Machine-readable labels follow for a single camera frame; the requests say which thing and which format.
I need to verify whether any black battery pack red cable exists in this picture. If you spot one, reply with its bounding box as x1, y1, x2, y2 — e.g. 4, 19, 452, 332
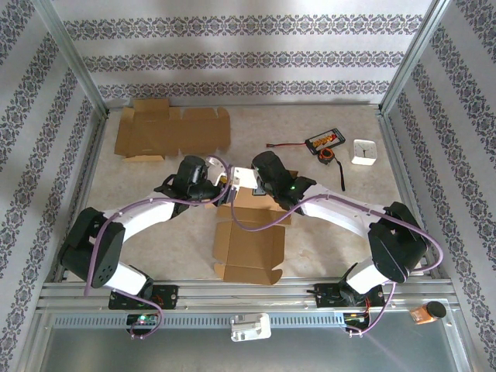
266, 129, 346, 156

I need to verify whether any white plastic bracket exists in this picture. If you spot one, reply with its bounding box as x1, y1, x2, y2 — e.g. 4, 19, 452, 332
230, 312, 271, 343

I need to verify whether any grey metal sheet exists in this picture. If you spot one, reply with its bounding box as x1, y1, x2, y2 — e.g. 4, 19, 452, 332
36, 327, 462, 372

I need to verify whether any brown cardboard mailer box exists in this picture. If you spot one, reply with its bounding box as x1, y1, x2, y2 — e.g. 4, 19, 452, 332
212, 188, 294, 287
114, 98, 233, 163

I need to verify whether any orange black small device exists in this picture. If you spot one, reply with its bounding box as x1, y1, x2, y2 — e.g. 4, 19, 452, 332
410, 301, 447, 325

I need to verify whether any aluminium frame post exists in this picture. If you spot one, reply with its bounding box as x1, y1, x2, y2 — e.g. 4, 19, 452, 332
379, 0, 454, 115
33, 0, 112, 117

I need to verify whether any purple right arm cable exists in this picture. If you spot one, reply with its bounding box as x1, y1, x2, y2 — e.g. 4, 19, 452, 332
230, 185, 445, 337

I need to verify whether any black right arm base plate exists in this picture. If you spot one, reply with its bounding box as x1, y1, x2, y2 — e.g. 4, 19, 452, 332
315, 282, 387, 310

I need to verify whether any aluminium side rail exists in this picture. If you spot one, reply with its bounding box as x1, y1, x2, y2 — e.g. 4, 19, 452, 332
53, 110, 112, 282
377, 110, 446, 280

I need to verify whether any slotted grey cable duct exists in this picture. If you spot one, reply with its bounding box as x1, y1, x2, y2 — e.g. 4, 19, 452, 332
52, 312, 346, 329

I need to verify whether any white square clock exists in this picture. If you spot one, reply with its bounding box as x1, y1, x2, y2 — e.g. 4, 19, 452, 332
350, 138, 377, 167

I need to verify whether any black orange tape measure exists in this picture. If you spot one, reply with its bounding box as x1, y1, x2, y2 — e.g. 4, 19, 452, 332
318, 148, 346, 193

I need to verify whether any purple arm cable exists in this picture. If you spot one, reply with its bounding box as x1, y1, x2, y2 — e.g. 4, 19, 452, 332
84, 154, 233, 341
230, 185, 445, 337

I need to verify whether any aluminium back rail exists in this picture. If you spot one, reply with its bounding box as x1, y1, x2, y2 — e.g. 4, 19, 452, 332
108, 101, 383, 109

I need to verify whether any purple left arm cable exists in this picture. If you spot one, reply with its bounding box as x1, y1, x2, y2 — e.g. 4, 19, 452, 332
84, 154, 233, 341

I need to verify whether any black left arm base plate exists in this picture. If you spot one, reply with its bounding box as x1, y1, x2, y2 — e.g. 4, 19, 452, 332
108, 284, 180, 311

